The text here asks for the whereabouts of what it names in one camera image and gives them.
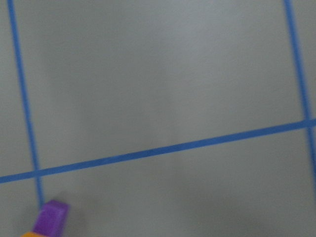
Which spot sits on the purple trapezoid block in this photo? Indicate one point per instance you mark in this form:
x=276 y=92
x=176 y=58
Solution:
x=51 y=219

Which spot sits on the orange trapezoid block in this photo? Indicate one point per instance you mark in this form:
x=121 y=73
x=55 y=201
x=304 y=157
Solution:
x=31 y=234

